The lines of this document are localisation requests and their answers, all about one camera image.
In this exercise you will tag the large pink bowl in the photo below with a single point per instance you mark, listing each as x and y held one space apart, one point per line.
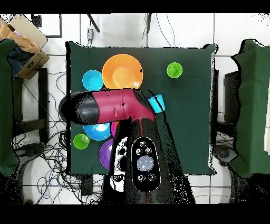
114 129

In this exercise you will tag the large orange bowl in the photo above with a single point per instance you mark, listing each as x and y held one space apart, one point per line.
122 71

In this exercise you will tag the blue cup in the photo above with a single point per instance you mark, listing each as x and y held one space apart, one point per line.
155 106

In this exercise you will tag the black stool frame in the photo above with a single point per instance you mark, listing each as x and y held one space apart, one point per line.
43 95

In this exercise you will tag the brown cloth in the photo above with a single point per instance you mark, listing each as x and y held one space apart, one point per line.
25 42

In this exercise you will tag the medium blue bowl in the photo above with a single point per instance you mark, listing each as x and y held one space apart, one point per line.
99 133

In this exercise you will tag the dark green table cloth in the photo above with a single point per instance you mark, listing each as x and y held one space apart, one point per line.
185 105

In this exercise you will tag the purple bowl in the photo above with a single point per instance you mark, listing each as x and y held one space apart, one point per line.
105 154

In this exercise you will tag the black square frame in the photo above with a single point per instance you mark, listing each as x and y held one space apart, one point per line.
60 27

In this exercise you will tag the cardboard box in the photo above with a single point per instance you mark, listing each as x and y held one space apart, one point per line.
31 63

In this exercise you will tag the grey power adapter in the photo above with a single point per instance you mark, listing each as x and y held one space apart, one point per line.
90 34

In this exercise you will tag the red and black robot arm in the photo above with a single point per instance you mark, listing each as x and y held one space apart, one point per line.
118 105

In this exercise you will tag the black tripod leg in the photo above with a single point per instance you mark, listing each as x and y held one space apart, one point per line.
93 23
149 23

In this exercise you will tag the dark green hanging cloth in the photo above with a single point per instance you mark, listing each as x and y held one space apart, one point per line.
6 105
253 105

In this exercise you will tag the small light blue bowl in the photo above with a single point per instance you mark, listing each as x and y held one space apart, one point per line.
92 80

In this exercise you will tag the green cup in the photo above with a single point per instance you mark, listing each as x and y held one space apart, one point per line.
174 70
80 142

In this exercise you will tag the black side furniture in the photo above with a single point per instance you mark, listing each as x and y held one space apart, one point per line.
232 95

